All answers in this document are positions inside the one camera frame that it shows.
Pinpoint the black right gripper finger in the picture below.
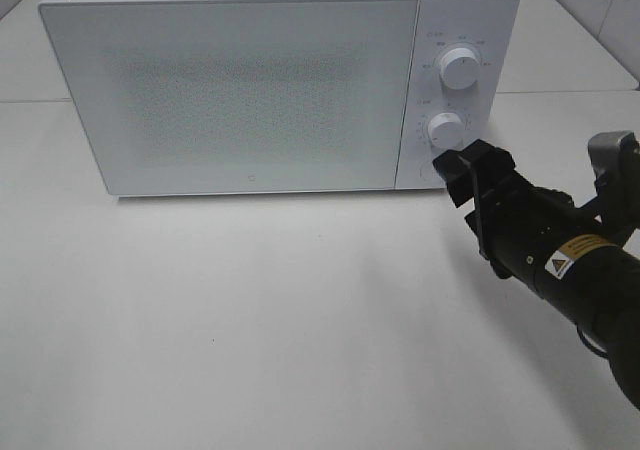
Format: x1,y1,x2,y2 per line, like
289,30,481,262
433,147,482,208
464,139,515,175

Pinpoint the white microwave knob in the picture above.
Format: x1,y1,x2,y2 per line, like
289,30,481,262
438,45,481,90
427,112,465,150

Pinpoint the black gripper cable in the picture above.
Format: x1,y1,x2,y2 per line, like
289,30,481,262
574,327,609,359

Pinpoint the white microwave oven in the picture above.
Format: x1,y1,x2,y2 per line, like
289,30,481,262
38,0,520,195

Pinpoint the white microwave door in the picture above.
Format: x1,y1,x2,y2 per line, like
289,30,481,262
40,0,417,197

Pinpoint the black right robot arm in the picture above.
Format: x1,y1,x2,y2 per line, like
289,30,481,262
433,131,639,405

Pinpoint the round white door button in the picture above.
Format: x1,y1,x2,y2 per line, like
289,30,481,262
420,161,444,189

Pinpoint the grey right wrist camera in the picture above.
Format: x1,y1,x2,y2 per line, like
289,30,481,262
587,131,639,196

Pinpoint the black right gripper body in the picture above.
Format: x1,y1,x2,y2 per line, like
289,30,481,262
465,177,575,279

